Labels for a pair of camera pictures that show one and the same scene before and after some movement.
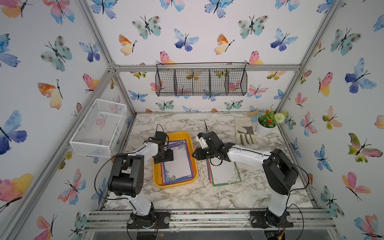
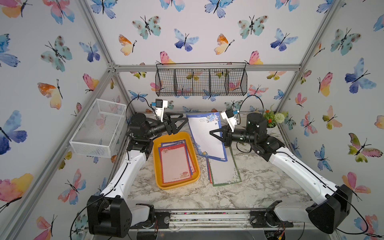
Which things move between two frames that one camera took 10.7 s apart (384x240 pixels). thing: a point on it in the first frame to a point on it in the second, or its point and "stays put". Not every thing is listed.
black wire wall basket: (201, 79) stays put
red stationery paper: (210, 180) stays put
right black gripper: (197, 152) to (227, 138)
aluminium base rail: (210, 220) stays put
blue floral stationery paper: (180, 169) to (200, 125)
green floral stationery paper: (227, 173) stays put
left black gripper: (170, 156) to (169, 130)
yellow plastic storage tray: (157, 175) stays put
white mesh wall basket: (100, 130) stays put
